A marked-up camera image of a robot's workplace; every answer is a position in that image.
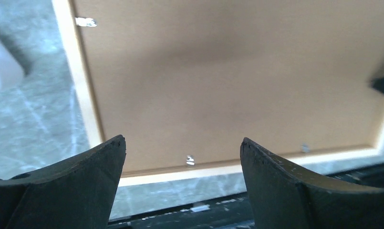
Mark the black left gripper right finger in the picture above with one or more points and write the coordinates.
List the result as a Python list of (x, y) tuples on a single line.
[(285, 195)]

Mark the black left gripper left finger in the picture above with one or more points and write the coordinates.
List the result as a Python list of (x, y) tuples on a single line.
[(75, 193)]

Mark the brown fibreboard backing board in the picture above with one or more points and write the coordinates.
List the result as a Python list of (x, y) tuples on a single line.
[(226, 79)]

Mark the light wooden picture frame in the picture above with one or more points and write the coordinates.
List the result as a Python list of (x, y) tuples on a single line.
[(81, 88)]

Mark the white PVC pipe stand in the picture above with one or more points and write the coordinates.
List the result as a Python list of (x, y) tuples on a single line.
[(11, 72)]

